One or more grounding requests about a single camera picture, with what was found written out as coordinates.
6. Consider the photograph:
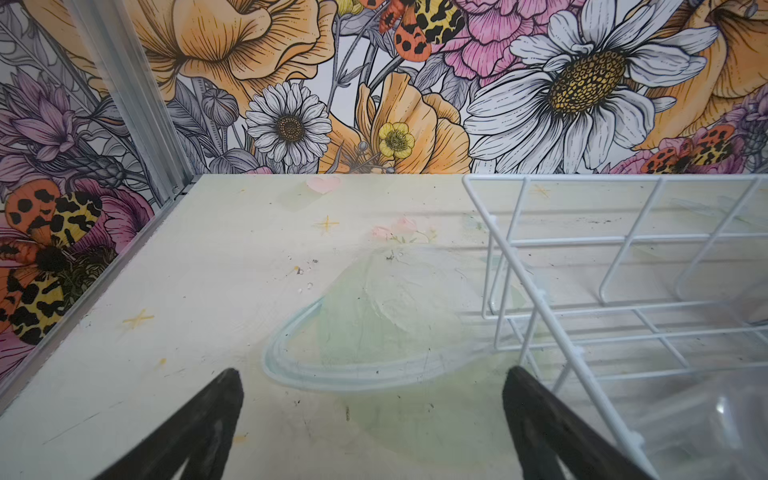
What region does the clear glass cup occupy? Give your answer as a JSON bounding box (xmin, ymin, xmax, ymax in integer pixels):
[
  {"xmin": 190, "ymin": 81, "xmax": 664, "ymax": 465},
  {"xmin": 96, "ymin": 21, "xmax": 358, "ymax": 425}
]
[{"xmin": 635, "ymin": 281, "xmax": 768, "ymax": 480}]

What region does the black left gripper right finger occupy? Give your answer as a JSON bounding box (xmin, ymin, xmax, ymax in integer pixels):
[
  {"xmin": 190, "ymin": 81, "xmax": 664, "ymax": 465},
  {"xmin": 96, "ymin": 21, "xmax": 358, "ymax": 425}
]
[{"xmin": 502, "ymin": 366, "xmax": 650, "ymax": 479}]

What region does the aluminium corner frame post left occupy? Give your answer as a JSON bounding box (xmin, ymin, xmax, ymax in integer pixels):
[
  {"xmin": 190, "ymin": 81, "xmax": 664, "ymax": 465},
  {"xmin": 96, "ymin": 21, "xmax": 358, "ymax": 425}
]
[{"xmin": 65, "ymin": 1, "xmax": 194, "ymax": 207}]

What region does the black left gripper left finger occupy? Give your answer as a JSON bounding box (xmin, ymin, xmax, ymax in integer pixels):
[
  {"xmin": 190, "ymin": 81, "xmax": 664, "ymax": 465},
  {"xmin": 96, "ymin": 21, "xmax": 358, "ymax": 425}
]
[{"xmin": 97, "ymin": 368, "xmax": 244, "ymax": 479}]

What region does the white wire dish rack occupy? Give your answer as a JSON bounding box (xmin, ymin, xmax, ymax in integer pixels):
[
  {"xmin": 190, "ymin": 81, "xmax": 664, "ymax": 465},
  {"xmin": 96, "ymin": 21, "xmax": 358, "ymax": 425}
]
[{"xmin": 463, "ymin": 174, "xmax": 767, "ymax": 478}]

